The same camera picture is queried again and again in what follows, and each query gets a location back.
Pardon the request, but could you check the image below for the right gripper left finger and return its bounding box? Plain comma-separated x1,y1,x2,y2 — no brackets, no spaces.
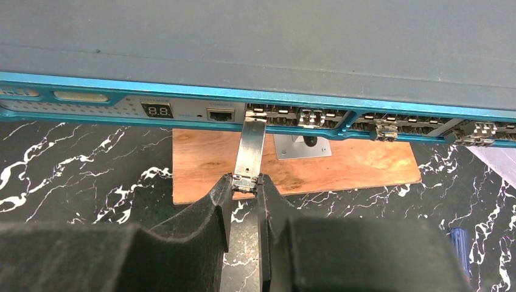
1,174,233,291

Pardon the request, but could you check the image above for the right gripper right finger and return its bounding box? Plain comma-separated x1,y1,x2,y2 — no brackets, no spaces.
257,175,471,291

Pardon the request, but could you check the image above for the silver SFP plug module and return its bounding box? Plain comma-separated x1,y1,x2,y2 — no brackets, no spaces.
232,112,267,193

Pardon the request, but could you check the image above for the dark teal network switch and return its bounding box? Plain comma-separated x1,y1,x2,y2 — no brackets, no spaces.
1,1,515,148

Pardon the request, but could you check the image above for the wooden base board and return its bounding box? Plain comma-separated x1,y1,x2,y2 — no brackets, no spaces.
172,130,421,204

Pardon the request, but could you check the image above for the blue red screwdriver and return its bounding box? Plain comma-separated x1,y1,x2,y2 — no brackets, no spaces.
449,228,471,279

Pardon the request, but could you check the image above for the silver metal mount bracket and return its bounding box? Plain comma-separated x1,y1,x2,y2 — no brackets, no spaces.
273,134,332,161

